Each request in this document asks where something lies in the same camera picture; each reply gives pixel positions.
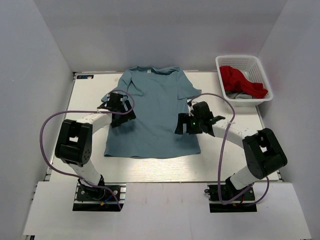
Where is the blue-grey t-shirt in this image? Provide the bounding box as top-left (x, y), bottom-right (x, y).
top-left (104, 66), bottom-right (201, 159)

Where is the white plastic basket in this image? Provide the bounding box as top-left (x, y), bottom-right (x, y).
top-left (215, 55), bottom-right (273, 107)

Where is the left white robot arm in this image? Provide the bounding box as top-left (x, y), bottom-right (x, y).
top-left (54, 90), bottom-right (136, 200)

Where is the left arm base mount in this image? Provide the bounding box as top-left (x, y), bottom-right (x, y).
top-left (72, 183), bottom-right (126, 212)

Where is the red t-shirt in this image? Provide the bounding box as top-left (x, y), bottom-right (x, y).
top-left (219, 66), bottom-right (268, 99)

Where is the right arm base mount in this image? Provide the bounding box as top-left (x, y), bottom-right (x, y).
top-left (204, 183), bottom-right (258, 214)

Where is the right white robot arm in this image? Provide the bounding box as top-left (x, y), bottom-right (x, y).
top-left (175, 101), bottom-right (288, 200)

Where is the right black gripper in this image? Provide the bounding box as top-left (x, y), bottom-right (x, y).
top-left (175, 113), bottom-right (204, 135)

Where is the blue label sticker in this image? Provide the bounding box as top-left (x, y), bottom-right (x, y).
top-left (76, 74), bottom-right (94, 80)

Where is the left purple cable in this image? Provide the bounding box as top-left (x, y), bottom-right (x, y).
top-left (40, 90), bottom-right (136, 211)

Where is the grey t-shirt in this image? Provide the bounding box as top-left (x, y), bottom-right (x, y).
top-left (226, 91), bottom-right (255, 100)

